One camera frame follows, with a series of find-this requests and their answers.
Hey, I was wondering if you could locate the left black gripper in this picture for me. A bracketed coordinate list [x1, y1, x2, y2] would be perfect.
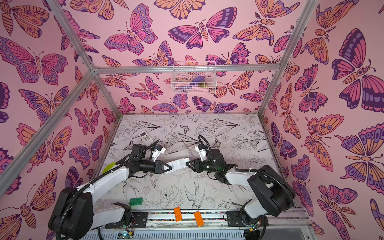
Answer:
[137, 160, 172, 175]

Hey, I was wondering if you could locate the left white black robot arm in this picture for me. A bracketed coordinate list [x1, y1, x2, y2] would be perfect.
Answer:
[48, 142, 172, 240]

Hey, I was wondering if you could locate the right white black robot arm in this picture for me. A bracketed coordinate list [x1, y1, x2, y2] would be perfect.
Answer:
[186, 149, 296, 226]

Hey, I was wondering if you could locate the small white remote control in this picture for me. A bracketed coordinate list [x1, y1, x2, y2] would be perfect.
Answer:
[139, 131, 154, 144]

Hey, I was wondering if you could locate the green toy brick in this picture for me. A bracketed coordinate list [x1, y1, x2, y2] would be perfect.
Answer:
[129, 198, 143, 206]

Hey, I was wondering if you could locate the left orange toy brick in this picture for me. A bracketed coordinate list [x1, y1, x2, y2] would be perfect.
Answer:
[174, 207, 183, 222]

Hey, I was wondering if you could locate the orange toy brick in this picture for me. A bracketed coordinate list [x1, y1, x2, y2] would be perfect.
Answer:
[174, 207, 183, 222]
[194, 211, 205, 228]

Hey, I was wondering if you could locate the right orange toy brick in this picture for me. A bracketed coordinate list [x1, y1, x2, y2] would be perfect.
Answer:
[194, 211, 205, 228]

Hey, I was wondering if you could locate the lime green round object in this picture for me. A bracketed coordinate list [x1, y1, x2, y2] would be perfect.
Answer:
[102, 163, 116, 174]

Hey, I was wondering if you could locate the purple object in basket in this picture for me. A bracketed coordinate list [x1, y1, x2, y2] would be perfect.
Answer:
[191, 76, 206, 86]

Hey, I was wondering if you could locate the right black corrugated cable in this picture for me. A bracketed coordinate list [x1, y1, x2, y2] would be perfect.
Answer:
[197, 134, 296, 211]

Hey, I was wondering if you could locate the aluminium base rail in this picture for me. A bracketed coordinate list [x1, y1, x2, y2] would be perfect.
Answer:
[83, 209, 316, 240]

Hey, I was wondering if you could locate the white wire basket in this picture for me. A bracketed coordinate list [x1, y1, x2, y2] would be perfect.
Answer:
[170, 61, 218, 95]

